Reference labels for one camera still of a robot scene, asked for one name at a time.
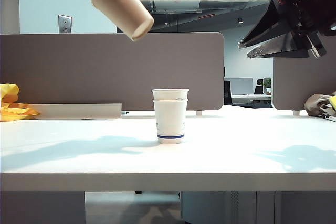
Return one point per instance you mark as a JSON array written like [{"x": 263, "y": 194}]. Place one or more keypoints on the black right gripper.
[{"x": 296, "y": 6}]

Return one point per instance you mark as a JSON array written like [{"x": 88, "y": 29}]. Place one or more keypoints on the brown paper cup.
[{"x": 120, "y": 6}]

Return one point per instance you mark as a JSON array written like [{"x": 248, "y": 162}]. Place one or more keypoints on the white paper cup blue logo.
[
  {"x": 170, "y": 121},
  {"x": 169, "y": 94}
]

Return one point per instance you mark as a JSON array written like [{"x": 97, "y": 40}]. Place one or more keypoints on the green potted plant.
[{"x": 267, "y": 83}]

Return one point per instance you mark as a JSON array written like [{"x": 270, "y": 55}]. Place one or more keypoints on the black office chair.
[
  {"x": 227, "y": 93},
  {"x": 258, "y": 87}
]

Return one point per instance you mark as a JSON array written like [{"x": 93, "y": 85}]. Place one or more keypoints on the white background desk screen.
[{"x": 239, "y": 86}]

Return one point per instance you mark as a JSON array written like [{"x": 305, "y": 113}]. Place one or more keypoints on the white background desk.
[{"x": 251, "y": 99}]

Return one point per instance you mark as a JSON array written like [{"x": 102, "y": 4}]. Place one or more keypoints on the red LED ceiling sign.
[{"x": 206, "y": 16}]

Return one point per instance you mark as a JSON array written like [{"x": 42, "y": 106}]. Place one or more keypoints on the small yellow object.
[{"x": 333, "y": 102}]

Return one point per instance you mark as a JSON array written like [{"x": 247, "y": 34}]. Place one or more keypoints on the wide grey desk divider panel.
[{"x": 92, "y": 69}]

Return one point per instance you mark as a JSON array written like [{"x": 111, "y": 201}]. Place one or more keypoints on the yellow cloth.
[{"x": 10, "y": 108}]

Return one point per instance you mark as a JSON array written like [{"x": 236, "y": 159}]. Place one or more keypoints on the grey under-desk cabinet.
[{"x": 210, "y": 208}]

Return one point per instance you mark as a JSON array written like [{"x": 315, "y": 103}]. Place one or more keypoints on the metal wall switch plate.
[{"x": 65, "y": 24}]

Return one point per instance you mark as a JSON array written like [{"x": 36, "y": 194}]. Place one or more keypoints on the white divider foot bracket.
[
  {"x": 199, "y": 112},
  {"x": 296, "y": 112}
]

